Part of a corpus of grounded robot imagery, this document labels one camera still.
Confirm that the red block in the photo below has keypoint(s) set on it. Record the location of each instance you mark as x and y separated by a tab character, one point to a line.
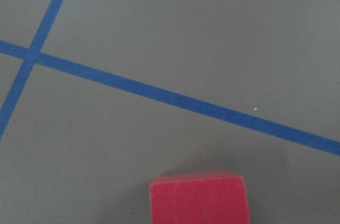
214	197

